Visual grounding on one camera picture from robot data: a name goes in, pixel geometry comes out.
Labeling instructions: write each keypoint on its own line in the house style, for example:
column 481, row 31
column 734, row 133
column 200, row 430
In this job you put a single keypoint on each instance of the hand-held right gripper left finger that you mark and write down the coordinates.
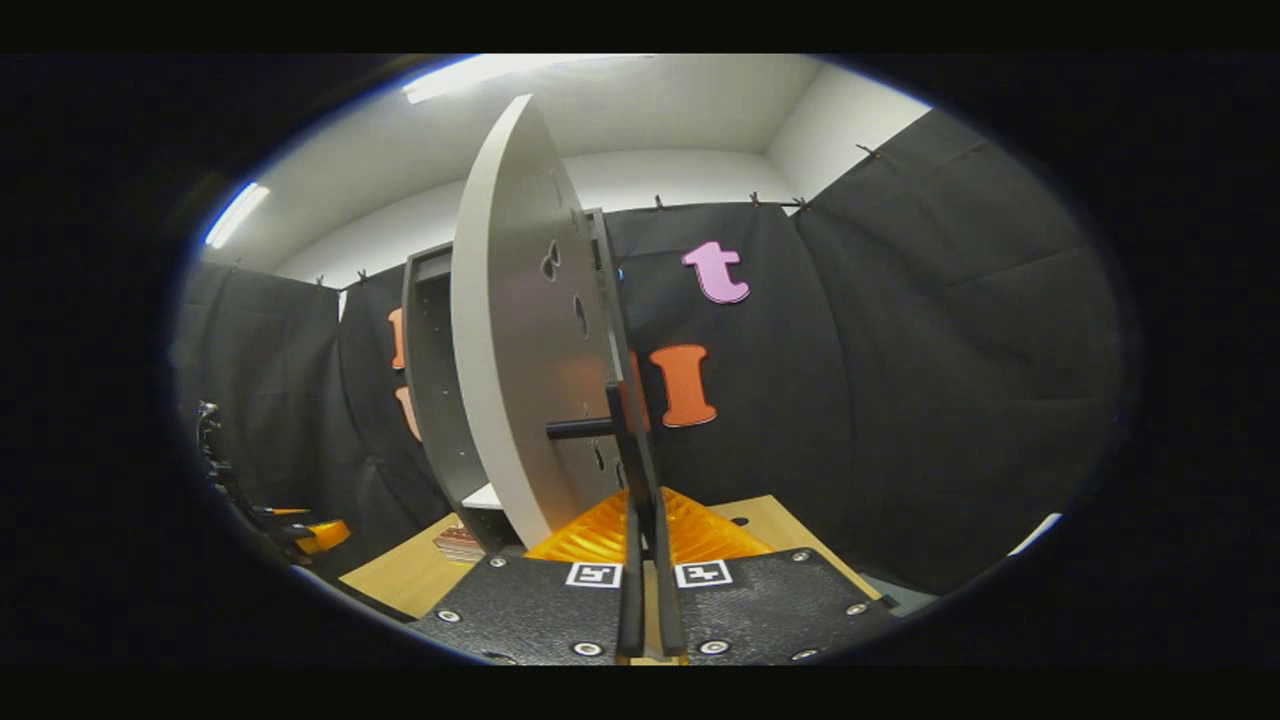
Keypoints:
column 560, row 605

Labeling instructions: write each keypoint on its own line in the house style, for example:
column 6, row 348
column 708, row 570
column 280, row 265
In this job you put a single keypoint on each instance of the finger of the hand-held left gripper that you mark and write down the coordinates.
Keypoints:
column 325, row 537

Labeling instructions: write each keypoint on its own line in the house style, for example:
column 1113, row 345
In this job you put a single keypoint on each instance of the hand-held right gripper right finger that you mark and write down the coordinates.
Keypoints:
column 760, row 600

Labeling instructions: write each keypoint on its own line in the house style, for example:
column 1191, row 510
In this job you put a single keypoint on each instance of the dark grey cabinet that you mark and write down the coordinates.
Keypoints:
column 430, row 380

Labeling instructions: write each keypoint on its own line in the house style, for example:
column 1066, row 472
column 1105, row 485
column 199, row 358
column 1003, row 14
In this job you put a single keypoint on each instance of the white cabinet door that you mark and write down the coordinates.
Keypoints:
column 510, row 350

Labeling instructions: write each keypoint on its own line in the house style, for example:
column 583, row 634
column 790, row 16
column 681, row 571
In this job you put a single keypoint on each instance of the yellow cover book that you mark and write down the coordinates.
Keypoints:
column 466, row 559

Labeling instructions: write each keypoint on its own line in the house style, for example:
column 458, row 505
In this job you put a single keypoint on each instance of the brown cover book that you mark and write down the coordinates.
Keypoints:
column 462, row 533

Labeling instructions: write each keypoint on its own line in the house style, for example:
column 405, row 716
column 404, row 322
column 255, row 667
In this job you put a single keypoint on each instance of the black backdrop cloth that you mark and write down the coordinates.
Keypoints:
column 900, row 350

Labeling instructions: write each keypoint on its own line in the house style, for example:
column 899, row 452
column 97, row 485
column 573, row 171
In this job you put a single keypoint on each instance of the ceiling light strip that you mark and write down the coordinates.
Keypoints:
column 236, row 215

